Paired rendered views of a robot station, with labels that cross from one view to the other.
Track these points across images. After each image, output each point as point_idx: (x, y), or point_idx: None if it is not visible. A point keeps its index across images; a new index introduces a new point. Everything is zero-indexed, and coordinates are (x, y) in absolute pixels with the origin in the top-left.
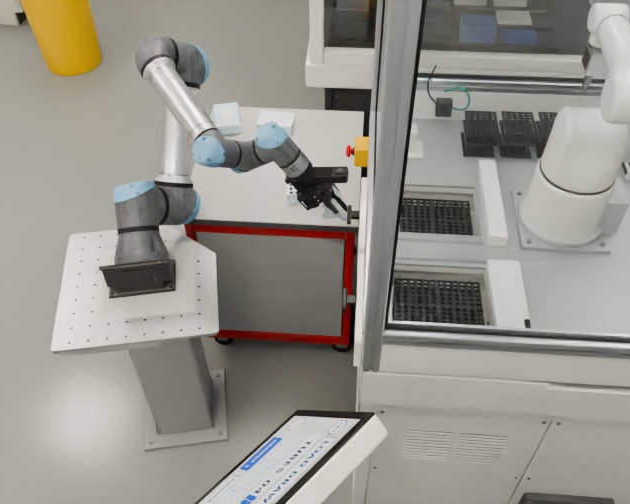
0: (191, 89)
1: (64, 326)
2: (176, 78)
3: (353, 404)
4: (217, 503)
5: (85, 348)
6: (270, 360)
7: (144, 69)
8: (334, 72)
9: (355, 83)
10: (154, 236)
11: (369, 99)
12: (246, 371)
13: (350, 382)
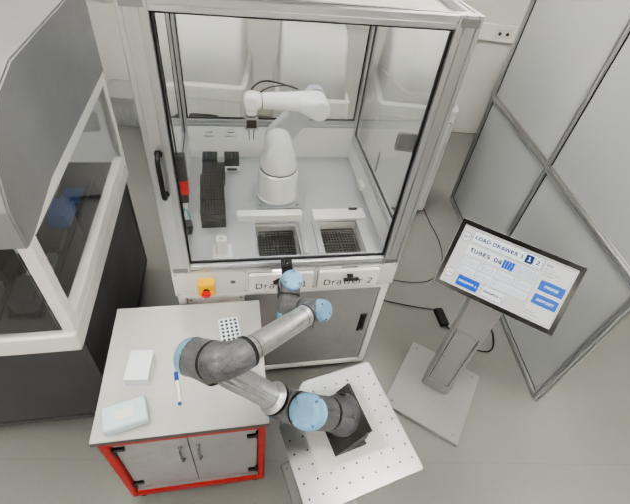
0: None
1: (400, 468)
2: (264, 328)
3: (290, 373)
4: (501, 287)
5: (410, 443)
6: (266, 433)
7: (259, 354)
8: (84, 316)
9: (91, 307)
10: (333, 395)
11: (93, 309)
12: (278, 449)
13: (274, 377)
